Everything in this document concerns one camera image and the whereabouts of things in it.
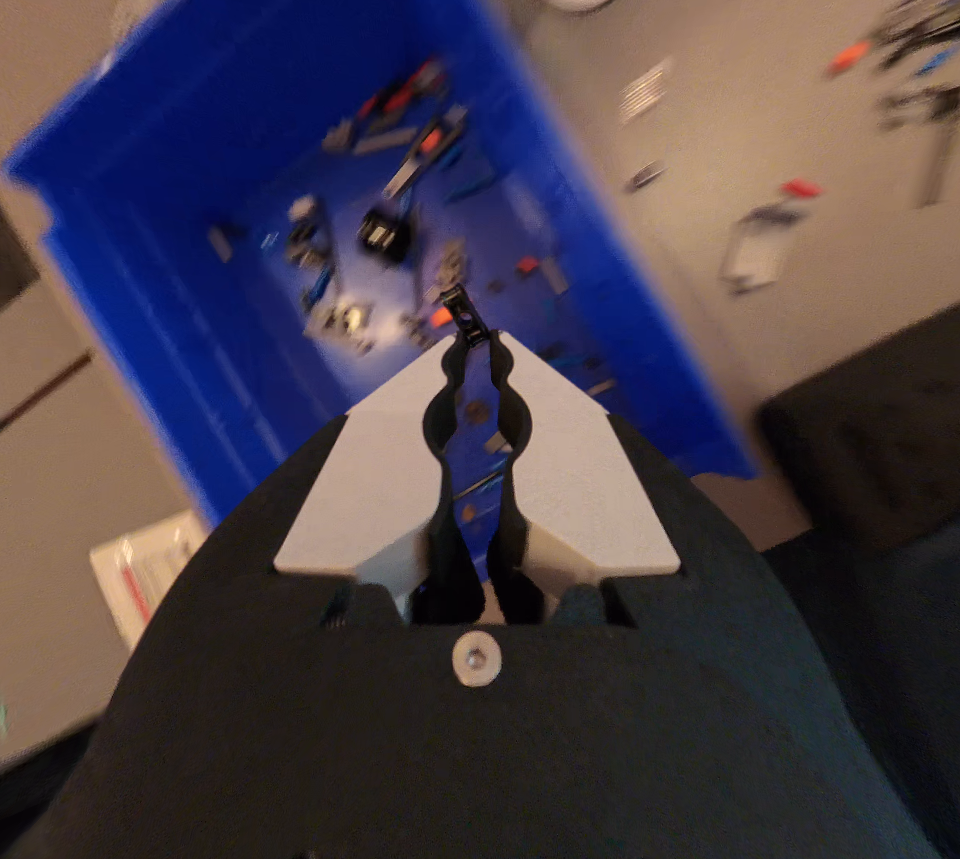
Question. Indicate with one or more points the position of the small clear plastic bag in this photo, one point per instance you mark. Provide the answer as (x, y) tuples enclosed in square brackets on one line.
[(643, 94)]

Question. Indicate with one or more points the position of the pile of toy parts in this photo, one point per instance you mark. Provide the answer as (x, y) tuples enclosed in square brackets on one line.
[(382, 233)]

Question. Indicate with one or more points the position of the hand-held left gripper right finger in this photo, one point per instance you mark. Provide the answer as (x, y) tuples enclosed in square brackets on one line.
[(592, 499)]

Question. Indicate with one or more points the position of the white red-striped card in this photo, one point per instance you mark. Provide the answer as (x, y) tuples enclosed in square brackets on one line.
[(142, 566)]

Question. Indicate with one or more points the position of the scattered black toy pins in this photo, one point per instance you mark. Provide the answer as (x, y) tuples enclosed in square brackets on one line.
[(922, 34)]

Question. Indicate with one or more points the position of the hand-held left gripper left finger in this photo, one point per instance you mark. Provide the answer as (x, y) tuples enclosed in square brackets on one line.
[(360, 499)]

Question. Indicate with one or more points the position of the red toy part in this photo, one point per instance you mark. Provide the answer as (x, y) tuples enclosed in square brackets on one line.
[(801, 188)]

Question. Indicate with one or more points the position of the blue plastic bin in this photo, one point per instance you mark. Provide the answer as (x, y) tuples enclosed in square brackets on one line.
[(187, 124)]

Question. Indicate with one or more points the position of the small orange toy bush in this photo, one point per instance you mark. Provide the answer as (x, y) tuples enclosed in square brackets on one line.
[(847, 58)]

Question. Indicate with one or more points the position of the pale grey toy panel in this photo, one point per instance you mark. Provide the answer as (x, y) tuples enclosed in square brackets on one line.
[(757, 251)]

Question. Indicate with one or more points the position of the small pale grey toy piece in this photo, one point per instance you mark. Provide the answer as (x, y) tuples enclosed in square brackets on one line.
[(645, 176)]

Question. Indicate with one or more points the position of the grey wood-edged desk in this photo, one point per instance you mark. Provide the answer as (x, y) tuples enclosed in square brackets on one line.
[(75, 484)]

